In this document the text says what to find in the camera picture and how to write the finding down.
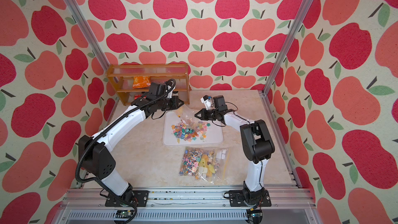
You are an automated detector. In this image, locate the ziploc bag of small candies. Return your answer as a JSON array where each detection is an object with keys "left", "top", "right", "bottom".
[{"left": 178, "top": 147, "right": 200, "bottom": 178}]

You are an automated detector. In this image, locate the ziploc bag of colourful candies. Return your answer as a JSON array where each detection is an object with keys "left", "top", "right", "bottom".
[{"left": 175, "top": 105, "right": 201, "bottom": 131}]

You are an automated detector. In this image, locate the white plastic tray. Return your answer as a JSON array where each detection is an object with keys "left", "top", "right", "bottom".
[{"left": 163, "top": 112, "right": 223, "bottom": 146}]

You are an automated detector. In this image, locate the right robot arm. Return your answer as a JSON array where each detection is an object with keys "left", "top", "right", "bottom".
[{"left": 194, "top": 95, "right": 275, "bottom": 209}]

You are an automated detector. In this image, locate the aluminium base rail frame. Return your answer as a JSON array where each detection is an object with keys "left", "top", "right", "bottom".
[{"left": 50, "top": 185, "right": 322, "bottom": 224}]

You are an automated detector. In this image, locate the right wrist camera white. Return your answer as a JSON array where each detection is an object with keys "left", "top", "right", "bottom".
[{"left": 201, "top": 95, "right": 212, "bottom": 110}]

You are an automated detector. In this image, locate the right aluminium corner post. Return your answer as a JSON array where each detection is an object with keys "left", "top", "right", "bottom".
[{"left": 261, "top": 0, "right": 314, "bottom": 96}]

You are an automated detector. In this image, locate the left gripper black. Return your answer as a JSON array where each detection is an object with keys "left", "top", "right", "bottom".
[{"left": 156, "top": 94, "right": 184, "bottom": 110}]

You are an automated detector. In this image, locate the ziploc bag of yellow candies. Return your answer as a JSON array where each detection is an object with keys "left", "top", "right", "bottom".
[{"left": 195, "top": 147, "right": 230, "bottom": 184}]

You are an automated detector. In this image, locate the poured candies pile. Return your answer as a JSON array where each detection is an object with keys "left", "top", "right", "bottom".
[{"left": 171, "top": 121, "right": 210, "bottom": 143}]

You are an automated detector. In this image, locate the left aluminium corner post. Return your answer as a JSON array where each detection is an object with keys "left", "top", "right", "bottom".
[{"left": 64, "top": 0, "right": 109, "bottom": 71}]

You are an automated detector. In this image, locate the aluminium corner post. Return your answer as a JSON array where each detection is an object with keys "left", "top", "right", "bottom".
[
  {"left": 64, "top": 0, "right": 109, "bottom": 71},
  {"left": 261, "top": 0, "right": 314, "bottom": 96}
]

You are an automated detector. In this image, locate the wooden shelf rack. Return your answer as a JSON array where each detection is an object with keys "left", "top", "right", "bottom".
[{"left": 106, "top": 63, "right": 191, "bottom": 105}]

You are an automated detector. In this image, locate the orange snack bag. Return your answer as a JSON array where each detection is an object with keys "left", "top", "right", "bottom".
[{"left": 132, "top": 76, "right": 151, "bottom": 89}]

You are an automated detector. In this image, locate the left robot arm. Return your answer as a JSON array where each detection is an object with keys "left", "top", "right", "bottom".
[{"left": 75, "top": 79, "right": 184, "bottom": 208}]

